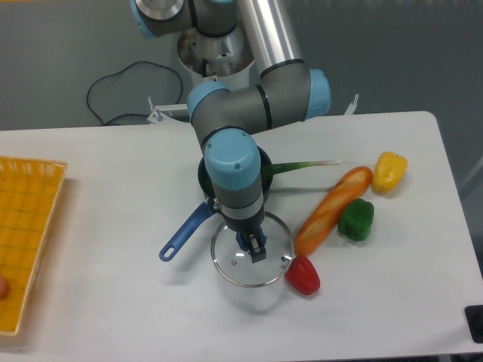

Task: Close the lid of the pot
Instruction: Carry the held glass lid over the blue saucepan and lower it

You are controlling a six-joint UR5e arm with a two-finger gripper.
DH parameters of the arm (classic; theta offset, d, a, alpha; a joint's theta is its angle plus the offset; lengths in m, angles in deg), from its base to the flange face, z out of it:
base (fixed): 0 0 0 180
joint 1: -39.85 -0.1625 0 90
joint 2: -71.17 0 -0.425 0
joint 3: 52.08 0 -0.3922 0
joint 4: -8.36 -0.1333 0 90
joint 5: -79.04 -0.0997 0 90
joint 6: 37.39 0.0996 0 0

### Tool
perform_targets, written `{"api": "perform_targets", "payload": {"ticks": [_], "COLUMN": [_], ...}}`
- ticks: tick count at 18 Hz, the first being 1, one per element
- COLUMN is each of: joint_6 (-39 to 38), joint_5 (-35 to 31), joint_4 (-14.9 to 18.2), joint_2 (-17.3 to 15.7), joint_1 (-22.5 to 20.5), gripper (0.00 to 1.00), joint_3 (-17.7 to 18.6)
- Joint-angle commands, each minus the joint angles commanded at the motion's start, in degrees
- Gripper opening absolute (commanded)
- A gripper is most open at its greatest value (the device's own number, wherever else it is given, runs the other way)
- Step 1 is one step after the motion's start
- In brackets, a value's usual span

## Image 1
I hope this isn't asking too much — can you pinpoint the dark blue saucepan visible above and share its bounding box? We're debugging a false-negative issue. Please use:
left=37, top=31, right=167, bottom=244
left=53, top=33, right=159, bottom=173
left=159, top=146, right=273, bottom=262

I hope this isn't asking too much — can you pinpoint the yellow bell pepper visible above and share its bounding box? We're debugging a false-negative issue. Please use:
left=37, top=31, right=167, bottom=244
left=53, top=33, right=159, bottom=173
left=371, top=152, right=408, bottom=195

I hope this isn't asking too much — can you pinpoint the toy baguette bread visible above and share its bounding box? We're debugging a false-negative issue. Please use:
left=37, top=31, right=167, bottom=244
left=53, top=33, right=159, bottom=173
left=294, top=166, right=373, bottom=256

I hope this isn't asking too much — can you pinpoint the glass pot lid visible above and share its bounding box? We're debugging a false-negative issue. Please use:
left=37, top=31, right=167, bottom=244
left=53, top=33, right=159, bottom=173
left=211, top=212, right=294, bottom=288

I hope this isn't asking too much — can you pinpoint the red bell pepper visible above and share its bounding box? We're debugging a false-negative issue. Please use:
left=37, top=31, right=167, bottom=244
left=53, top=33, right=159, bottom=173
left=285, top=256, right=321, bottom=296

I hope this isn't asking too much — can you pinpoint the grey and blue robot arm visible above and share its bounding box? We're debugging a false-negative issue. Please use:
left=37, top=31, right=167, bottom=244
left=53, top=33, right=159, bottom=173
left=131, top=1, right=331, bottom=262

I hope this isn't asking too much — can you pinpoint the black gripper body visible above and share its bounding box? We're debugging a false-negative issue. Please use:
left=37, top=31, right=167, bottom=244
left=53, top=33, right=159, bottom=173
left=223, top=210, right=265, bottom=235

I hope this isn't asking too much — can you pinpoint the black cable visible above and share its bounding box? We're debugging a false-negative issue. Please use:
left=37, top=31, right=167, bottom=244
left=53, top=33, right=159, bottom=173
left=86, top=61, right=185, bottom=126

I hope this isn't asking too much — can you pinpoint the green onion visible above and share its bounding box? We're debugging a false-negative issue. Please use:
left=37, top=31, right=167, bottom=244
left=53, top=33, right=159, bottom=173
left=260, top=159, right=343, bottom=177

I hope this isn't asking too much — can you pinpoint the yellow woven basket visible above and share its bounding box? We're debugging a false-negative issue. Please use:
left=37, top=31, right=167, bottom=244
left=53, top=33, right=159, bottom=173
left=1, top=156, right=68, bottom=336

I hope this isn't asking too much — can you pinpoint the green bell pepper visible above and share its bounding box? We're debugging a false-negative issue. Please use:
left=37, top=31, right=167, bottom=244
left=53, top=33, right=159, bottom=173
left=337, top=198, right=374, bottom=242

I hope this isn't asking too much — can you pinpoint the black device at table edge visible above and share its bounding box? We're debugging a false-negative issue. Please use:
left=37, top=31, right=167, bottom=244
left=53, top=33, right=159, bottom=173
left=464, top=305, right=483, bottom=344

